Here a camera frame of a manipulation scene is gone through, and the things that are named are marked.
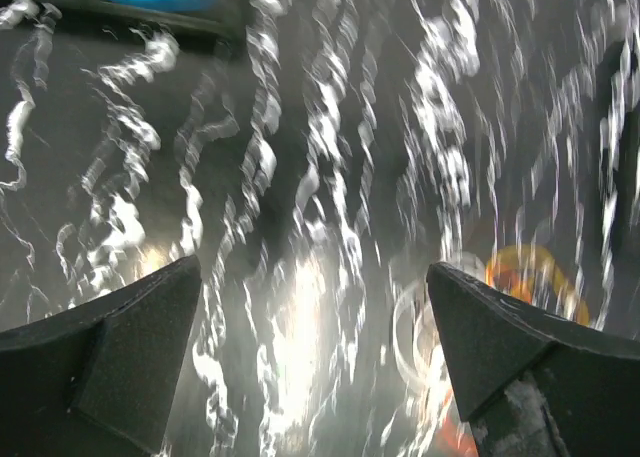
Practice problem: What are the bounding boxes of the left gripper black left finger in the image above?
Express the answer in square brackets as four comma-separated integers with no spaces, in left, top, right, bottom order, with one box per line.
[1,256,201,456]

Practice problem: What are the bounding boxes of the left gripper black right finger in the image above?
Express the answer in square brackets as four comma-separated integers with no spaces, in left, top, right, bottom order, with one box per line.
[427,262,639,456]

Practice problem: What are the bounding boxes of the yellow cable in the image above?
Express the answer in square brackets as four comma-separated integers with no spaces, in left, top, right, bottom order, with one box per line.
[484,244,594,328]

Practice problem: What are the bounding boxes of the black three-compartment bin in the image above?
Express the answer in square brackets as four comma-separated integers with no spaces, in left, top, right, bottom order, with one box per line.
[0,0,251,43]

